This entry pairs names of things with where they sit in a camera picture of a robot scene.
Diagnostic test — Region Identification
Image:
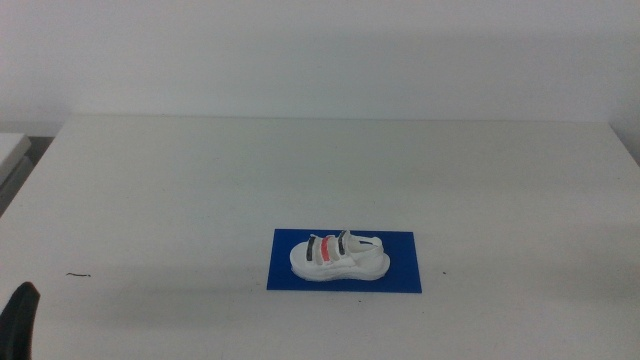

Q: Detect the white strapped sandal shoe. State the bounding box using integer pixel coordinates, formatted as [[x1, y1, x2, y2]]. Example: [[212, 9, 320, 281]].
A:
[[289, 229, 391, 282]]

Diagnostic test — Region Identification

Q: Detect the blue rectangular mat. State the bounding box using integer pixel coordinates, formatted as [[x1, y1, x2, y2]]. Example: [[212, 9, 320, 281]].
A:
[[266, 228, 423, 294]]

